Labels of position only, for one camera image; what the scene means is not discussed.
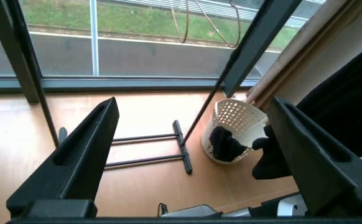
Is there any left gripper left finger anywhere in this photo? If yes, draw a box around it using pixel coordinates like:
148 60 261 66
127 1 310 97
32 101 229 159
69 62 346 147
6 96 120 218

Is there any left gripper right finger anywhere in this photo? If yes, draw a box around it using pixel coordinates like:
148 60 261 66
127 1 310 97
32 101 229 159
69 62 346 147
266 95 362 217

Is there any black garment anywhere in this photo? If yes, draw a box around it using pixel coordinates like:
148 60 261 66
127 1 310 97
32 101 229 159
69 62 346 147
251 40 362 180
208 126 249 163

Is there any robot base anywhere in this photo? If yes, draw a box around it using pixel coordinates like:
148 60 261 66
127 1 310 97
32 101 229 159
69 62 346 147
157 192 309 218

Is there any white laundry basket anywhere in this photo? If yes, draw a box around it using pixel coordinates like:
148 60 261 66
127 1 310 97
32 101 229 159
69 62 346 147
201 98 269 166

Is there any black clothes rack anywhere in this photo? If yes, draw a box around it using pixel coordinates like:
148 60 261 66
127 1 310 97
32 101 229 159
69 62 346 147
5 0 243 175

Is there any beige curtain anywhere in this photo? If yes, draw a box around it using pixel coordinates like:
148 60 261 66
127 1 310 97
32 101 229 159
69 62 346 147
245 0 362 113

